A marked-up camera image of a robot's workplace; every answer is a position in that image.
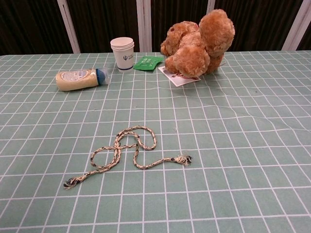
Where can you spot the white printed card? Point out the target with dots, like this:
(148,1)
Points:
(177,81)

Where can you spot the green sachet packet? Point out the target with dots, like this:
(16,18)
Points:
(145,63)

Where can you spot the white paper cup stack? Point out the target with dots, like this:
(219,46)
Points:
(124,58)

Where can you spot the brown plush teddy bear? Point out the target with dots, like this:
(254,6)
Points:
(194,55)

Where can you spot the green checked tablecloth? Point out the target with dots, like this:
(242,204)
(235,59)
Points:
(218,170)

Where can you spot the cream sauce bottle blue cap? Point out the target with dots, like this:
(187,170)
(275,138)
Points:
(77,80)

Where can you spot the dark brown curtain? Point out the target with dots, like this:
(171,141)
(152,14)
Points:
(104,19)

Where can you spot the white frame post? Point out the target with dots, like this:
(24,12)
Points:
(69,29)
(210,6)
(144,24)
(297,24)

